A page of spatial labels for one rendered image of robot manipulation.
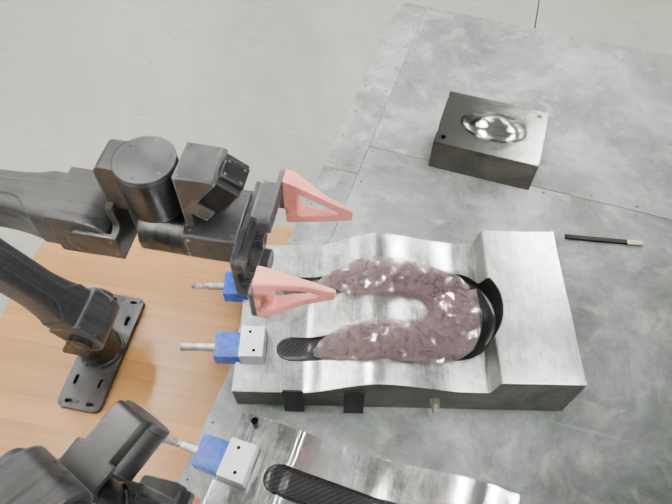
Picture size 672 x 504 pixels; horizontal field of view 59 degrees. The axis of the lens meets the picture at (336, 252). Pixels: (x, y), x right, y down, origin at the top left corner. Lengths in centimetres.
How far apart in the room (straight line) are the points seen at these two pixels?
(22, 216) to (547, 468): 76
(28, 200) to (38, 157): 191
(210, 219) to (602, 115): 101
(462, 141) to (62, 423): 84
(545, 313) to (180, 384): 57
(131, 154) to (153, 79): 218
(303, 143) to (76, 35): 125
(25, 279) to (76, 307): 8
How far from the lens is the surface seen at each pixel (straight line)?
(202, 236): 57
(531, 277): 96
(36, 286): 86
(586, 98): 144
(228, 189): 52
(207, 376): 98
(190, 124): 249
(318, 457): 83
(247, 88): 260
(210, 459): 82
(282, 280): 54
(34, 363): 108
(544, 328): 92
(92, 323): 90
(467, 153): 116
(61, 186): 66
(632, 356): 108
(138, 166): 55
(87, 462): 64
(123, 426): 63
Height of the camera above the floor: 169
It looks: 57 degrees down
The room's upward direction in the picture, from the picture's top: straight up
